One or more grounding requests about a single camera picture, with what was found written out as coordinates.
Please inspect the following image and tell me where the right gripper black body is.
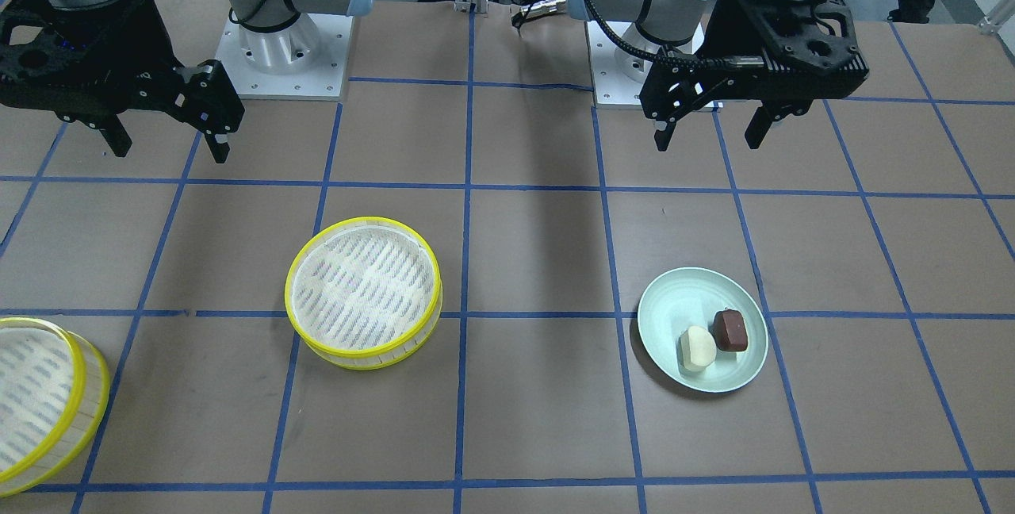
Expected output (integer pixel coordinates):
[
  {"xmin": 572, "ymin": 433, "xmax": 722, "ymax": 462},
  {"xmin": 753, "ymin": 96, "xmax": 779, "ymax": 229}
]
[{"xmin": 2, "ymin": 0, "xmax": 244, "ymax": 135}]

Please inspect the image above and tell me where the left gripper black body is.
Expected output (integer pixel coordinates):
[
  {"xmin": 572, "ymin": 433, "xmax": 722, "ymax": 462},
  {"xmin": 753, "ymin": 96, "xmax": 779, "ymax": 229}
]
[{"xmin": 639, "ymin": 0, "xmax": 870, "ymax": 126}]

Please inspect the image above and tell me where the white steamed bun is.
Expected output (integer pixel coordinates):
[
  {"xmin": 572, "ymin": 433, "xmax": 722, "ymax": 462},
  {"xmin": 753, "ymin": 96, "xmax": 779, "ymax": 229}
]
[{"xmin": 678, "ymin": 325, "xmax": 718, "ymax": 373}]

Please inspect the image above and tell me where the yellow bamboo steamer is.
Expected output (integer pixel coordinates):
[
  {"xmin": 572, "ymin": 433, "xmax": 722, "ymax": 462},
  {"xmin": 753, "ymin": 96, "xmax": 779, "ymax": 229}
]
[
  {"xmin": 283, "ymin": 217, "xmax": 443, "ymax": 370},
  {"xmin": 1, "ymin": 316, "xmax": 111, "ymax": 498}
]

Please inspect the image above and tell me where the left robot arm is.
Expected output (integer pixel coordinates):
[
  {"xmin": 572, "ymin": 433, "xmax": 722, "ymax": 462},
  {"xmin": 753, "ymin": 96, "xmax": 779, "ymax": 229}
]
[{"xmin": 568, "ymin": 0, "xmax": 870, "ymax": 152}]

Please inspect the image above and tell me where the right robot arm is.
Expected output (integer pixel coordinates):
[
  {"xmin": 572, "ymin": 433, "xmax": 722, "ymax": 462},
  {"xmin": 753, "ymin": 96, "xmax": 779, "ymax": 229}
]
[{"xmin": 2, "ymin": 0, "xmax": 373, "ymax": 163}]

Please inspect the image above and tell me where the light green plate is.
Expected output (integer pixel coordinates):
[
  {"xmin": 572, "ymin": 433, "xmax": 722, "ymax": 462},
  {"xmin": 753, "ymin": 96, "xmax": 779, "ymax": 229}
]
[{"xmin": 637, "ymin": 267, "xmax": 769, "ymax": 393}]

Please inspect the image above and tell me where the brown steamed bun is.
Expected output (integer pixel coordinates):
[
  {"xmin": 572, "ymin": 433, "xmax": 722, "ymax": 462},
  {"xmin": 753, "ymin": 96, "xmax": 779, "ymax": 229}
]
[{"xmin": 711, "ymin": 309, "xmax": 749, "ymax": 354}]

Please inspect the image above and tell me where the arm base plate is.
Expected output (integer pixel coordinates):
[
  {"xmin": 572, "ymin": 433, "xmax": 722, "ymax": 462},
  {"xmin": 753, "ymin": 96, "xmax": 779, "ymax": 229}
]
[
  {"xmin": 586, "ymin": 21, "xmax": 704, "ymax": 110},
  {"xmin": 215, "ymin": 13, "xmax": 356, "ymax": 102}
]

